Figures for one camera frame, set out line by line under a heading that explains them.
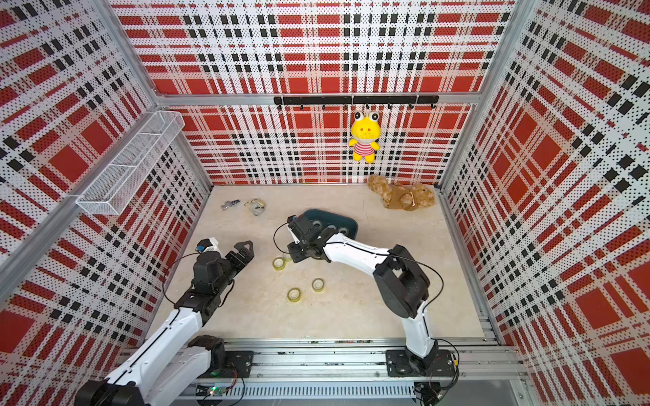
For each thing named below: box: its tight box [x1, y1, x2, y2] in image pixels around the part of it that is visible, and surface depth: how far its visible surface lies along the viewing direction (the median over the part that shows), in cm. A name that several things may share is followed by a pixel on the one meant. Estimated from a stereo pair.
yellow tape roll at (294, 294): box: [286, 286, 303, 304], surface depth 89 cm
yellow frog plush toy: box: [348, 111, 381, 164], surface depth 95 cm
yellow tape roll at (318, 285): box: [311, 277, 325, 294], surface depth 91 cm
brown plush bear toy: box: [366, 174, 436, 212], surface depth 107 cm
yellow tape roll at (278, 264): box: [272, 257, 287, 272], surface depth 97 cm
